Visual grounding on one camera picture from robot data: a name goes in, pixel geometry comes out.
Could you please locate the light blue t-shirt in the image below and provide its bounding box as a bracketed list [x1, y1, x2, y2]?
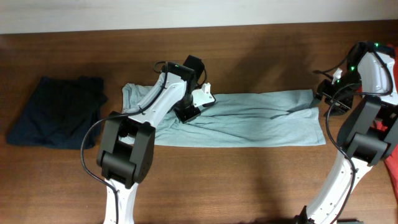
[122, 82, 325, 147]

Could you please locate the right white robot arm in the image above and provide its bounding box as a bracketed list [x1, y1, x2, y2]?
[293, 41, 397, 224]

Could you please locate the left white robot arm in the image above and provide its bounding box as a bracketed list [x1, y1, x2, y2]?
[96, 56, 215, 223]

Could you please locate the red garment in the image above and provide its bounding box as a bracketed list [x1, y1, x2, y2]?
[347, 42, 397, 193]

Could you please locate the dark base at table edge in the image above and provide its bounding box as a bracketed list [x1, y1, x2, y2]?
[332, 220, 364, 224]

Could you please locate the folded dark navy garment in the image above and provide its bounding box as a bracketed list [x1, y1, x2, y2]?
[6, 76, 108, 149]

